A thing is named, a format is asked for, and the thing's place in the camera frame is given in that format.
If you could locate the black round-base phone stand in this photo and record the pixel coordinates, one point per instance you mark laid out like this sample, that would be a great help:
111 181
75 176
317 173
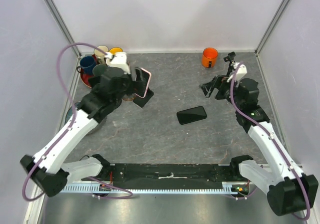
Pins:
230 58

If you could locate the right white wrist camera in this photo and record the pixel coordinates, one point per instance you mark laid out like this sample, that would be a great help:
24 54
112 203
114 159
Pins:
242 71

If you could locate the red round tray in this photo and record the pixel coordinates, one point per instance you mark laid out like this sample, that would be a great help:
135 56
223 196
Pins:
85 77

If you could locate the dark green mug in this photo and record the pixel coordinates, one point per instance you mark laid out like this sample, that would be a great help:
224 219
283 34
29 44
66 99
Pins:
99 69

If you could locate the blue ceramic plate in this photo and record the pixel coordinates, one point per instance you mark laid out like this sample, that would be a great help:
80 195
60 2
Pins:
96 129

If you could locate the black flat-base phone stand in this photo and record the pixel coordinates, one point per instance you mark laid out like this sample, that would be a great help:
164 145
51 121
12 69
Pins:
141 102

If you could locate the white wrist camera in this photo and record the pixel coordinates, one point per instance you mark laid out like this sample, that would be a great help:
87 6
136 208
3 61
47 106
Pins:
242 71
118 60

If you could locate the grey slotted cable duct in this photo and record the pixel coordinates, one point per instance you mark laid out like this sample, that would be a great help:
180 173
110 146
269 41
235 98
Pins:
96 188

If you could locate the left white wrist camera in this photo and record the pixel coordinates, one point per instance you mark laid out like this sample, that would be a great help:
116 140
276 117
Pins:
118 60

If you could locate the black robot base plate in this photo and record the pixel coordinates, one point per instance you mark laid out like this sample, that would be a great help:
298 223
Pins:
170 176

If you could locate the orange mug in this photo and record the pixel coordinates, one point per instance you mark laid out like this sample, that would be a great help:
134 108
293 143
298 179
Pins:
209 57

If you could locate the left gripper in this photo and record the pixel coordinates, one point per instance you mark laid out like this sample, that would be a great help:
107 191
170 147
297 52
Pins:
135 85

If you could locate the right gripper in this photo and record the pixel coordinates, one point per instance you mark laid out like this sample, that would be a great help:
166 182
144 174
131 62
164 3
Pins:
219 82

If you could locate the yellow mug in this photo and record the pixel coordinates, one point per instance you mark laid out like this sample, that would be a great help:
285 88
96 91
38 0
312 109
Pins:
115 50

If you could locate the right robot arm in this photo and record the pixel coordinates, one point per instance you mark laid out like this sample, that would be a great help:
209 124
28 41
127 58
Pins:
287 187

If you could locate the cream mug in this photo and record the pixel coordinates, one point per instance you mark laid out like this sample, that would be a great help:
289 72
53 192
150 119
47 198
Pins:
100 52

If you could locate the wooden round-base phone stand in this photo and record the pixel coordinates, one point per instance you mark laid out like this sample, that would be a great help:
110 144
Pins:
129 97

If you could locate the blue mug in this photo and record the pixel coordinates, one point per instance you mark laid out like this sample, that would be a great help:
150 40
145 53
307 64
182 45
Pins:
87 64

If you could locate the black phone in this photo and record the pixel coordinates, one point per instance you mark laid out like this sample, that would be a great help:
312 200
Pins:
96 83
191 115

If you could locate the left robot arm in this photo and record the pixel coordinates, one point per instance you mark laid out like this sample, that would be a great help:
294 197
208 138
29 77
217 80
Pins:
47 168

